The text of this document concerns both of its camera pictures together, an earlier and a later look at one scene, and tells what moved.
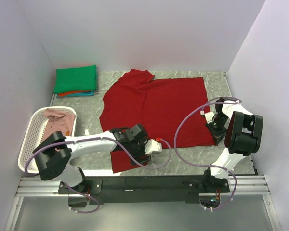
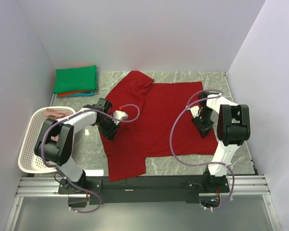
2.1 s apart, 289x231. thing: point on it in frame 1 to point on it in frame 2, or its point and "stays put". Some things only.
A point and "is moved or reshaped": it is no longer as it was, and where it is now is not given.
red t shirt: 174,111 is moved or reshaped
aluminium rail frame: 34,187 stays put
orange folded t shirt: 66,94 stays put
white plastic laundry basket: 33,139 stays put
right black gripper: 216,133 to 204,129
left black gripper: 142,160 to 110,134
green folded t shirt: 77,79 stays put
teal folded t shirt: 85,94 stays put
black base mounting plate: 103,189 stays put
